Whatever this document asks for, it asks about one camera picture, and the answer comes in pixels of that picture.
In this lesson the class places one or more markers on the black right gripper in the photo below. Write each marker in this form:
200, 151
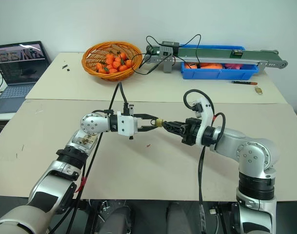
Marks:
192, 131

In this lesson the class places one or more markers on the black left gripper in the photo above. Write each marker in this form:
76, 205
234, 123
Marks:
137, 125

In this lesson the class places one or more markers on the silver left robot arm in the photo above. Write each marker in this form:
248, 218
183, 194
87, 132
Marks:
53, 185

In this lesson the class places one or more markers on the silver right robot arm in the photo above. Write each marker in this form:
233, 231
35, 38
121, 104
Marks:
250, 151

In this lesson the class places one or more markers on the small brass padlock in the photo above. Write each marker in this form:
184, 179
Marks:
258, 90

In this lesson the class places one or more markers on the orange tangerine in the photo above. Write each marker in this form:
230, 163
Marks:
129, 63
103, 70
123, 68
99, 66
109, 66
123, 56
116, 64
110, 58
112, 71
117, 60

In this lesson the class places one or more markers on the blue plastic bin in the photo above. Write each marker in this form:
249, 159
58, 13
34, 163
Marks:
211, 73

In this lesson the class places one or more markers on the orange toy in bin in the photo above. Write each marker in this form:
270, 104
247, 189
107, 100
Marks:
208, 65

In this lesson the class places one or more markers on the red black pen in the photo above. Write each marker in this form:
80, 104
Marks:
243, 83

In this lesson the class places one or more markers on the grey mini conveyor belt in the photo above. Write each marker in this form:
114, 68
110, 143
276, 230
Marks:
211, 54

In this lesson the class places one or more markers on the black power adapter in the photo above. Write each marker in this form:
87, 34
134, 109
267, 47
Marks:
170, 43

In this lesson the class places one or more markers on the pink toy in bin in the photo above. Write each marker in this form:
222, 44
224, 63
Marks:
232, 65

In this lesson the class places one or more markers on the orange wicker basket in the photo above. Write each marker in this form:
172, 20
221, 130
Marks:
92, 54

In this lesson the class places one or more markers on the small black yellow box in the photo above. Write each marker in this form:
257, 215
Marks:
237, 52

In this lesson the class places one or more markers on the grey open laptop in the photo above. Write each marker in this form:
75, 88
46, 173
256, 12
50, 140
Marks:
16, 73

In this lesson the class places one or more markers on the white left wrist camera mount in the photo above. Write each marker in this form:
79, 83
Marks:
125, 126

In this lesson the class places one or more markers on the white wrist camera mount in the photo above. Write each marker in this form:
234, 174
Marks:
208, 114
125, 126

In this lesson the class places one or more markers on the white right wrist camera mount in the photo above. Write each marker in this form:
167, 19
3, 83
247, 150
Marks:
208, 114

